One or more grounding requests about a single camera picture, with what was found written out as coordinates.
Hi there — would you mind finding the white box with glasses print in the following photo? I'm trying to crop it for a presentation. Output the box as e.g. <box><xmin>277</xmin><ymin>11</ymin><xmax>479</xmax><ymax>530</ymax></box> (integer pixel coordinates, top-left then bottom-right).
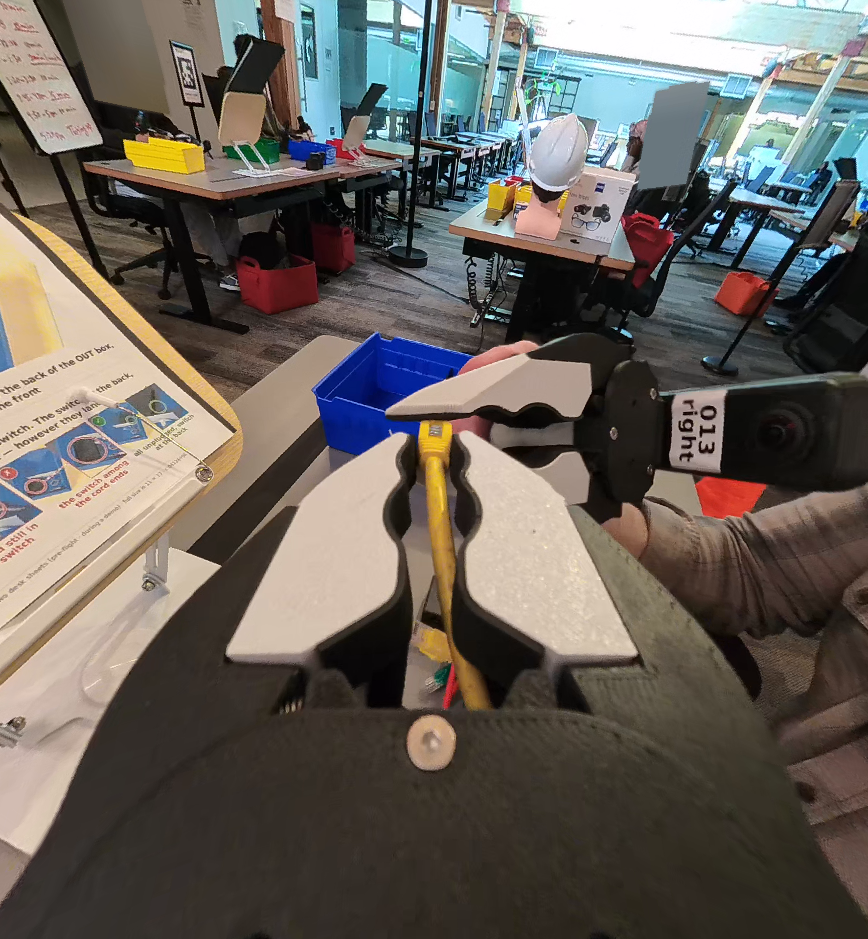
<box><xmin>559</xmin><ymin>170</ymin><xmax>637</xmax><ymax>243</ymax></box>

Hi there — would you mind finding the whiteboard on easel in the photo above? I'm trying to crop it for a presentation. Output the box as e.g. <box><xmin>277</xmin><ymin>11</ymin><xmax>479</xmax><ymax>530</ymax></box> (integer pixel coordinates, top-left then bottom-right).
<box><xmin>0</xmin><ymin>0</ymin><xmax>123</xmax><ymax>283</ymax></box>

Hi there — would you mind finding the small yellow bin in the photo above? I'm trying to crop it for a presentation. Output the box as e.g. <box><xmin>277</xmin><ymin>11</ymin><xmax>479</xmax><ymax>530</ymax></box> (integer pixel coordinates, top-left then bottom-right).
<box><xmin>487</xmin><ymin>176</ymin><xmax>530</xmax><ymax>221</ymax></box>

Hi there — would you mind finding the tilted instruction stand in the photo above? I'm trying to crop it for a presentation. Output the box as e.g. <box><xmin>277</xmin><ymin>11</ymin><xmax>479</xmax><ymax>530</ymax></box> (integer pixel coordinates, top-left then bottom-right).
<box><xmin>342</xmin><ymin>82</ymin><xmax>388</xmax><ymax>158</ymax></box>
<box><xmin>217</xmin><ymin>35</ymin><xmax>286</xmax><ymax>176</ymax></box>

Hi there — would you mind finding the wooden desk with black legs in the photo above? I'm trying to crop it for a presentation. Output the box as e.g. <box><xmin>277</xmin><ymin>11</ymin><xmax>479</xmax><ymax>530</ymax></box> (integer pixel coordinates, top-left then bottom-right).
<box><xmin>449</xmin><ymin>198</ymin><xmax>637</xmax><ymax>346</ymax></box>
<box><xmin>84</xmin><ymin>143</ymin><xmax>442</xmax><ymax>335</ymax></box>

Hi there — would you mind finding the wooden support post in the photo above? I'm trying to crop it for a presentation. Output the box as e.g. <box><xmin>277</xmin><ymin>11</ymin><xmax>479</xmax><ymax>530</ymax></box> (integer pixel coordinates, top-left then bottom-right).
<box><xmin>261</xmin><ymin>0</ymin><xmax>299</xmax><ymax>140</ymax></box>

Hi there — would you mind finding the yellow plastic bin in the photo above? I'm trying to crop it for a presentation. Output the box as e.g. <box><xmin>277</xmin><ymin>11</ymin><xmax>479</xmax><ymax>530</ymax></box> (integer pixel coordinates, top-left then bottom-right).
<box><xmin>123</xmin><ymin>137</ymin><xmax>206</xmax><ymax>176</ymax></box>

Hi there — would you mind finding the wooden instruction board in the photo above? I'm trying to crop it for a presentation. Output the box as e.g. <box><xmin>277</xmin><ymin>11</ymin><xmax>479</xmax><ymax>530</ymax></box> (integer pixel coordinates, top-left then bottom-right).
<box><xmin>0</xmin><ymin>179</ymin><xmax>244</xmax><ymax>716</ymax></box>

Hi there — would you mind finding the yellow ethernet cable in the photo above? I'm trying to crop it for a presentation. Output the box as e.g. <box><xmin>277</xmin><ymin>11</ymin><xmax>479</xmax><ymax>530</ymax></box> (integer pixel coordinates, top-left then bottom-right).
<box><xmin>413</xmin><ymin>420</ymin><xmax>494</xmax><ymax>711</ymax></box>

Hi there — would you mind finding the orange fabric bag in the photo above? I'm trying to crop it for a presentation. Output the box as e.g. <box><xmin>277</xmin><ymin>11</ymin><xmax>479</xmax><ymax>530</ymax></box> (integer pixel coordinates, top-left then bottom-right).
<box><xmin>714</xmin><ymin>271</ymin><xmax>781</xmax><ymax>318</ymax></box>

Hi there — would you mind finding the white hard hat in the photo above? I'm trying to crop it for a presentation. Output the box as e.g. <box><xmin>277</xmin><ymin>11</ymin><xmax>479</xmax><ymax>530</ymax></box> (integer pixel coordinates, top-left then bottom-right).
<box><xmin>528</xmin><ymin>112</ymin><xmax>589</xmax><ymax>193</ymax></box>

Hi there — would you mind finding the red bag on chair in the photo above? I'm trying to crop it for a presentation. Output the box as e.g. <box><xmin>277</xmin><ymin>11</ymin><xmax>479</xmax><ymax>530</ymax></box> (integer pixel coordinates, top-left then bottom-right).
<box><xmin>619</xmin><ymin>213</ymin><xmax>676</xmax><ymax>274</ymax></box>

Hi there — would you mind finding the black white marker sign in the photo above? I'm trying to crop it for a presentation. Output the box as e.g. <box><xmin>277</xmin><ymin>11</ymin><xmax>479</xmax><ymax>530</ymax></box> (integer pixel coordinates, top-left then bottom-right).
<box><xmin>170</xmin><ymin>40</ymin><xmax>205</xmax><ymax>110</ymax></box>

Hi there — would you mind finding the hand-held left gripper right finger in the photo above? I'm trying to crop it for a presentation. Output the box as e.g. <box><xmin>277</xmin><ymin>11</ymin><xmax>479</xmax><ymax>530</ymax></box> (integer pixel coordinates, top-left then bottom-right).
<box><xmin>450</xmin><ymin>431</ymin><xmax>639</xmax><ymax>705</ymax></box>

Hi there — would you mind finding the red fabric bag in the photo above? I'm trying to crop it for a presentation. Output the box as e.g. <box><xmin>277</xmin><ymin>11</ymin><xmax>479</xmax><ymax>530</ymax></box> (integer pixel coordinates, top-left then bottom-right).
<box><xmin>237</xmin><ymin>253</ymin><xmax>319</xmax><ymax>315</ymax></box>
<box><xmin>311</xmin><ymin>222</ymin><xmax>356</xmax><ymax>276</ymax></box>

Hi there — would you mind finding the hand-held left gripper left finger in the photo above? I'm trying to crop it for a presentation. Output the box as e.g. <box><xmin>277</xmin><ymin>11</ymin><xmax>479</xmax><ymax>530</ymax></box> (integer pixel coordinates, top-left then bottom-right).
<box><xmin>226</xmin><ymin>433</ymin><xmax>414</xmax><ymax>705</ymax></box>

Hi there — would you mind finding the black mesh chair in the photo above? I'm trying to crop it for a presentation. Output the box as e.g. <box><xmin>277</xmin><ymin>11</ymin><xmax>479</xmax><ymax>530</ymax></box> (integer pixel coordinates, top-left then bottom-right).
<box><xmin>782</xmin><ymin>213</ymin><xmax>868</xmax><ymax>375</ymax></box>

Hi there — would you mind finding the printed instruction sheet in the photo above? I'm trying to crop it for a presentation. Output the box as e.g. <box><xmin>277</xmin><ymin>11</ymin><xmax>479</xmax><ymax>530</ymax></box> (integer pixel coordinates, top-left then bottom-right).
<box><xmin>0</xmin><ymin>183</ymin><xmax>235</xmax><ymax>661</ymax></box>

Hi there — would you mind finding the pink mannequin head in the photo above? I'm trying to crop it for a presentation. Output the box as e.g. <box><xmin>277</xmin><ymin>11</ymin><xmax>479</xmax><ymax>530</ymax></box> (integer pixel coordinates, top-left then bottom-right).
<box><xmin>515</xmin><ymin>183</ymin><xmax>571</xmax><ymax>239</ymax></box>

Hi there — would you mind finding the person's right hand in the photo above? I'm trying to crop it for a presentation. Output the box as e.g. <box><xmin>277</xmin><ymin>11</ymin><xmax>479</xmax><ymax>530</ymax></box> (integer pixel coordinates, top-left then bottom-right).
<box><xmin>452</xmin><ymin>339</ymin><xmax>651</xmax><ymax>560</ymax></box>

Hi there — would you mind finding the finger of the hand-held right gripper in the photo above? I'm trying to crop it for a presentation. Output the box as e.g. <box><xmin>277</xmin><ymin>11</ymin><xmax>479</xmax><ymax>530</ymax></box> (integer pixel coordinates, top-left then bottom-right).
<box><xmin>489</xmin><ymin>422</ymin><xmax>593</xmax><ymax>507</ymax></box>
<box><xmin>385</xmin><ymin>357</ymin><xmax>595</xmax><ymax>430</ymax></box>

